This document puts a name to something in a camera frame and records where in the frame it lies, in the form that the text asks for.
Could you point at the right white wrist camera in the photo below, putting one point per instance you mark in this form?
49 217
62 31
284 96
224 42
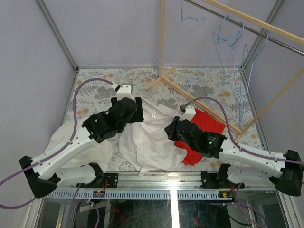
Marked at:
188 114

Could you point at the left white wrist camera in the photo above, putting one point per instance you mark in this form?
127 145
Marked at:
122 91

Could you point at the wooden rack frame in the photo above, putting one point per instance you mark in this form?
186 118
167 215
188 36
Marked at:
246 17

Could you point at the red shirt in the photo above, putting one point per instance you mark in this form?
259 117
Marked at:
207 124

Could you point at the blue wire hanger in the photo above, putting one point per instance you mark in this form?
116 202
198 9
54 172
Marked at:
221 45
230 43
248 60
188 24

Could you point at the white button shirt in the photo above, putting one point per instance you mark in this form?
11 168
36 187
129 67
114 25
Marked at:
145 145

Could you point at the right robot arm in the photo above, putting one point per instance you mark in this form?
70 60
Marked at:
284 170

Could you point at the floral table mat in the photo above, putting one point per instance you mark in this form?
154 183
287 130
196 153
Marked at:
93 95

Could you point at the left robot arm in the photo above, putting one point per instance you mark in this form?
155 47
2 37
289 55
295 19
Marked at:
46 172

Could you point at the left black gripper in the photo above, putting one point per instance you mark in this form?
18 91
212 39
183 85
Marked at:
138 109

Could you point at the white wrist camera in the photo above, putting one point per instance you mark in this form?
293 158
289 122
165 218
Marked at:
122 91
188 114

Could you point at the metal hanging rod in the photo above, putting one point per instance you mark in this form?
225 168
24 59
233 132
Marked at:
239 24

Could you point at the cream white garment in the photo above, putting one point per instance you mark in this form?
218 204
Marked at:
84 149

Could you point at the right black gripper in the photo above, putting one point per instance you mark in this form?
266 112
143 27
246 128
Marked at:
170 129

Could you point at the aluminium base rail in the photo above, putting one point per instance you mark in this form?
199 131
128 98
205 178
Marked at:
155 185

